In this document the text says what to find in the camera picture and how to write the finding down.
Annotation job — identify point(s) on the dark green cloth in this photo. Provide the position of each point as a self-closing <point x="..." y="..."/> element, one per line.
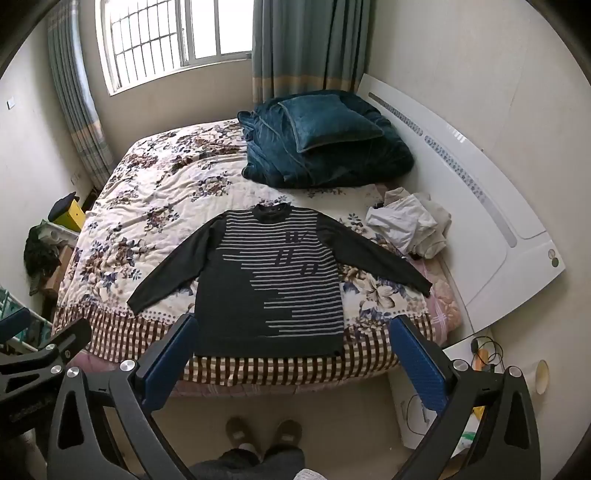
<point x="39" y="254"/>

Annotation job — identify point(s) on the white garment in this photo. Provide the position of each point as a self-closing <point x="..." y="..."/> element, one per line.
<point x="401" y="226"/>

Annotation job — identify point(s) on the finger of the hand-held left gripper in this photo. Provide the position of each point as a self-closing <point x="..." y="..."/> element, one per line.
<point x="69" y="337"/>
<point x="14" y="321"/>

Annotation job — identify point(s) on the dark striped sweater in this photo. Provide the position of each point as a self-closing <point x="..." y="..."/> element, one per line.
<point x="231" y="314"/>

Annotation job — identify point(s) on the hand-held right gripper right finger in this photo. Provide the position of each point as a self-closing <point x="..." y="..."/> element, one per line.
<point x="418" y="364"/>

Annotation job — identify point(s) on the brown slipper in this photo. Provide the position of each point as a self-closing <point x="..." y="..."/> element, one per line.
<point x="238" y="431"/>
<point x="288" y="434"/>

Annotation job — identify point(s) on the wall socket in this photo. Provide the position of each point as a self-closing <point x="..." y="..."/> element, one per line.
<point x="10" y="102"/>

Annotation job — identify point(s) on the grey-green striped curtain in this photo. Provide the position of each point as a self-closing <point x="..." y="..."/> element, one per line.
<point x="314" y="46"/>
<point x="78" y="115"/>

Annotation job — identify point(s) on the white nightstand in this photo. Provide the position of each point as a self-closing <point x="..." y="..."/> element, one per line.
<point x="406" y="392"/>

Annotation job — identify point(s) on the white headboard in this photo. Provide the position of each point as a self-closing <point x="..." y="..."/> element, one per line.
<point x="461" y="184"/>

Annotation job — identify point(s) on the yellow box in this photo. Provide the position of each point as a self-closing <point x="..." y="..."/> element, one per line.
<point x="75" y="216"/>

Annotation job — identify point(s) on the beige garment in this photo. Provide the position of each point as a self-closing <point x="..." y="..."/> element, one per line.
<point x="441" y="230"/>

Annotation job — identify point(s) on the green white rack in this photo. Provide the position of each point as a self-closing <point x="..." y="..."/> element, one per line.
<point x="32" y="332"/>

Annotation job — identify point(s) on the barred window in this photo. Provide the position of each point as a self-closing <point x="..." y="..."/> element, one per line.
<point x="152" y="37"/>

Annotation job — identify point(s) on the paper cup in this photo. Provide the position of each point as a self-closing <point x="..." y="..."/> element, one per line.
<point x="538" y="376"/>

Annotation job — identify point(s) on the teal pillow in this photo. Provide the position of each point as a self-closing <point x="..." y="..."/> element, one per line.
<point x="332" y="122"/>

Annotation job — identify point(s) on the teal quilt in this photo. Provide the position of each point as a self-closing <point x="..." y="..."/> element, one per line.
<point x="323" y="166"/>

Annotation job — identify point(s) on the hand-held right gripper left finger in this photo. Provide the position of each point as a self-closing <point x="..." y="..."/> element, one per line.
<point x="168" y="364"/>

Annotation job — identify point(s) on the person's dark trousers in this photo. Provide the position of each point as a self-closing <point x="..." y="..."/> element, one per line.
<point x="258" y="464"/>

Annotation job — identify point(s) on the floral checked blanket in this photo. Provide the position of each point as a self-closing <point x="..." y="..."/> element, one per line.
<point x="161" y="184"/>

